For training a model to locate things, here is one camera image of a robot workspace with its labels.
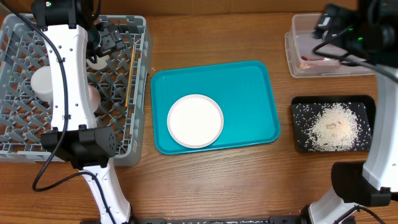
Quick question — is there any white cup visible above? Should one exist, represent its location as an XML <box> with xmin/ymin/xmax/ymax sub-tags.
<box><xmin>86</xmin><ymin>55</ymin><xmax>109</xmax><ymax>70</ymax></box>

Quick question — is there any wooden chopstick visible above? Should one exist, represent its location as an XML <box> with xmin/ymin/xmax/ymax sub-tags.
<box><xmin>125</xmin><ymin>43</ymin><xmax>136</xmax><ymax>107</ymax></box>

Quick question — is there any grey plastic dishwasher rack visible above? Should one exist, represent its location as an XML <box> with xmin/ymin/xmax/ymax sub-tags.
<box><xmin>1</xmin><ymin>14</ymin><xmax>153</xmax><ymax>166</ymax></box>

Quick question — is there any pink cup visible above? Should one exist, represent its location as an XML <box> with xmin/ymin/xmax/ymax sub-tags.
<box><xmin>88</xmin><ymin>85</ymin><xmax>101</xmax><ymax>113</ymax></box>

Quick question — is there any grey ceramic bowl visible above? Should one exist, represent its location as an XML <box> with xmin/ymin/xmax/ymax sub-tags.
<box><xmin>30</xmin><ymin>66</ymin><xmax>53</xmax><ymax>102</ymax></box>

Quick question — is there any white round plate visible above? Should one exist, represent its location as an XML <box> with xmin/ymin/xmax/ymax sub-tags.
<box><xmin>167</xmin><ymin>94</ymin><xmax>224</xmax><ymax>149</ymax></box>

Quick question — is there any red snack wrapper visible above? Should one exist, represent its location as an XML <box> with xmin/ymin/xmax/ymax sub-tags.
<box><xmin>299</xmin><ymin>55</ymin><xmax>341</xmax><ymax>70</ymax></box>

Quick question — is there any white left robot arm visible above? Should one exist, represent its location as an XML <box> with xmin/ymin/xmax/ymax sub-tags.
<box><xmin>32</xmin><ymin>0</ymin><xmax>134</xmax><ymax>223</ymax></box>

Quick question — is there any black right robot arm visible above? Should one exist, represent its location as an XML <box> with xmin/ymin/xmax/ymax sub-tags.
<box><xmin>296</xmin><ymin>0</ymin><xmax>397</xmax><ymax>224</ymax></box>

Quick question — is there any teal plastic serving tray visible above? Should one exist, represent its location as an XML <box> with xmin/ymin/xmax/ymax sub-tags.
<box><xmin>150</xmin><ymin>60</ymin><xmax>280</xmax><ymax>155</ymax></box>

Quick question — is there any clear plastic storage bin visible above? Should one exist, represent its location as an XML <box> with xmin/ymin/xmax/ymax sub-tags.
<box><xmin>284</xmin><ymin>14</ymin><xmax>374</xmax><ymax>78</ymax></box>

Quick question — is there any black rectangular tray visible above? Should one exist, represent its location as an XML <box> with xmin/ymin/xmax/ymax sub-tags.
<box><xmin>290</xmin><ymin>95</ymin><xmax>385</xmax><ymax>153</ymax></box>

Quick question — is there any spilled rice pile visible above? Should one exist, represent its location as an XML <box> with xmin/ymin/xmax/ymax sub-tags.
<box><xmin>292</xmin><ymin>102</ymin><xmax>373</xmax><ymax>152</ymax></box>

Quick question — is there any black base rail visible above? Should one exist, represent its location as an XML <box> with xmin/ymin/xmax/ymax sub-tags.
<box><xmin>133</xmin><ymin>215</ymin><xmax>301</xmax><ymax>224</ymax></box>

